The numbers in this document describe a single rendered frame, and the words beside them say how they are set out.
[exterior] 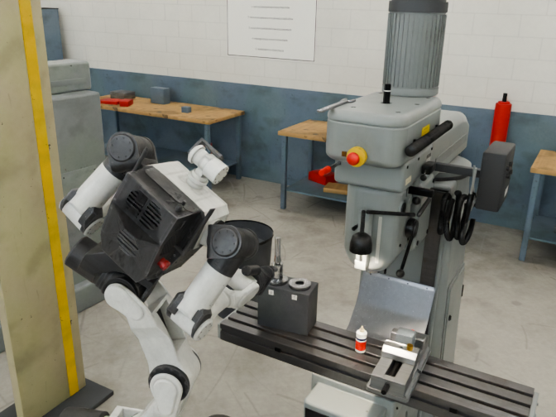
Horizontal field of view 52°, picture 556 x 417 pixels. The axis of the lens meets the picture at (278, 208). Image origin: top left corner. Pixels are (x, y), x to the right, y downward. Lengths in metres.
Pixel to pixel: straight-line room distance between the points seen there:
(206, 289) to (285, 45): 5.41
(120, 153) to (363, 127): 0.72
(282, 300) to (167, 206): 0.90
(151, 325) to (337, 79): 5.06
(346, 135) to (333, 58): 4.87
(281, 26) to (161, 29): 1.79
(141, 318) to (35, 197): 1.32
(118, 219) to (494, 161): 1.25
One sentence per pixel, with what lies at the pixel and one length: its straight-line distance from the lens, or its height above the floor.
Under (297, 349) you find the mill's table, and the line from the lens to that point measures 2.27.
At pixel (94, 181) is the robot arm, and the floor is 1.67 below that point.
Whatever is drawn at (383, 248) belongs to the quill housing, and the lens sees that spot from 1.96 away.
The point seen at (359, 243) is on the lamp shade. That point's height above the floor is 1.48.
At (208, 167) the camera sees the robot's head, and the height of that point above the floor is 1.74.
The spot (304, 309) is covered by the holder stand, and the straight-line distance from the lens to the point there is 2.29.
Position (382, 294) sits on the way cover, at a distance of 2.52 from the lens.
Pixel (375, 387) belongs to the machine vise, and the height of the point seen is 0.95.
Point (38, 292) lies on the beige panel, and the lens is 3.20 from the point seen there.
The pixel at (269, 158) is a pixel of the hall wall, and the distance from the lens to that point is 7.17.
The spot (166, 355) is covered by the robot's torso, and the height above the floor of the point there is 1.10.
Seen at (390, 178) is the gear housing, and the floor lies 1.68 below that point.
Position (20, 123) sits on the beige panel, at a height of 1.63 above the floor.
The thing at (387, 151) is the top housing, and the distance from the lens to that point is 1.71.
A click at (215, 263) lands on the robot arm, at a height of 1.49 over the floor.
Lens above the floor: 2.20
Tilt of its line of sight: 20 degrees down
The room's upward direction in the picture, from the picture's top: 1 degrees clockwise
